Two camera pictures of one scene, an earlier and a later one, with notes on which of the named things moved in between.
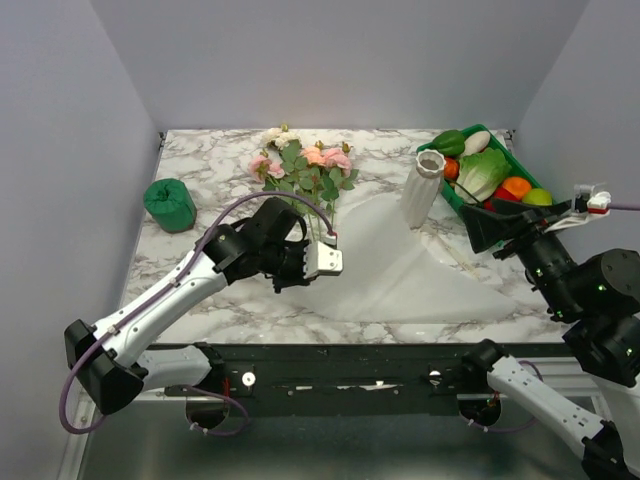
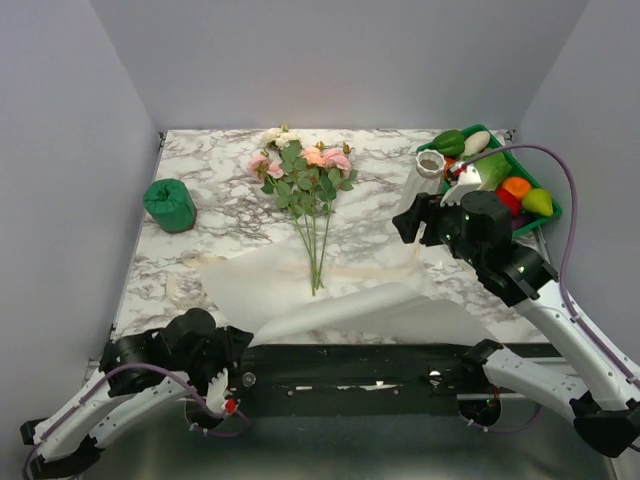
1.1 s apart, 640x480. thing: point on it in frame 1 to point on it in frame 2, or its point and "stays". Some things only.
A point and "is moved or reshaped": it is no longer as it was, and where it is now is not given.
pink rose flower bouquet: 312,174 stays
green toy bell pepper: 449,143 stays
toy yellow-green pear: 538,196 stays
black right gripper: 484,227 to 408,221
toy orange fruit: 516,185 stays
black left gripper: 298,279 to 234,342
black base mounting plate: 347,379 stays
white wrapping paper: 392,273 is moved or reshaped
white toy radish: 476,142 stays
